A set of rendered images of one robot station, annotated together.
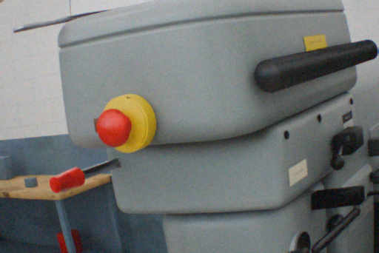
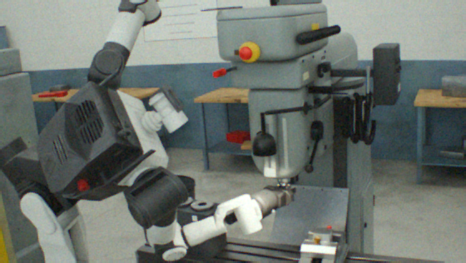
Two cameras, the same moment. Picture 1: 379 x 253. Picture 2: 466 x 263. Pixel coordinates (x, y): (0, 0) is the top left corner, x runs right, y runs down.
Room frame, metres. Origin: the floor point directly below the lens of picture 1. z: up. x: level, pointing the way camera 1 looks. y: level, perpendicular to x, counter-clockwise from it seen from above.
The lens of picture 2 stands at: (-0.53, 0.25, 1.89)
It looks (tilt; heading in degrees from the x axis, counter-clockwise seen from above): 14 degrees down; 355
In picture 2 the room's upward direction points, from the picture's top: 5 degrees counter-clockwise
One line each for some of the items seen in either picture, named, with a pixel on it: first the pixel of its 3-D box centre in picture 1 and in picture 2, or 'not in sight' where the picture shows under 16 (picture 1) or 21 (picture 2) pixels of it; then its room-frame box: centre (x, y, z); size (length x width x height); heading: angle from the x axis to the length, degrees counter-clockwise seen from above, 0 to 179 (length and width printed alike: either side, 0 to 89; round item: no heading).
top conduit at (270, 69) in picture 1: (329, 59); (320, 33); (1.06, -0.20, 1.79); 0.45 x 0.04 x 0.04; 149
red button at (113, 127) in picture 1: (115, 126); (246, 52); (0.88, 0.07, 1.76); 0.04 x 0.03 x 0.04; 59
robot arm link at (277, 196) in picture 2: not in sight; (270, 200); (1.04, 0.01, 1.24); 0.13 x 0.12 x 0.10; 46
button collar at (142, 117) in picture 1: (128, 123); (249, 52); (0.90, 0.06, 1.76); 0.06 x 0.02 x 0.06; 59
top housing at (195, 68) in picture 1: (226, 53); (276, 29); (1.12, -0.06, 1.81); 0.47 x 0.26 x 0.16; 149
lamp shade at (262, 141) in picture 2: not in sight; (264, 143); (0.88, 0.04, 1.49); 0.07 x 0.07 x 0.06
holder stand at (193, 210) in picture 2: not in sight; (194, 225); (1.29, 0.28, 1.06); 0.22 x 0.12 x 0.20; 54
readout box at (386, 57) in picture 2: not in sight; (389, 72); (1.19, -0.50, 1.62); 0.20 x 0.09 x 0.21; 149
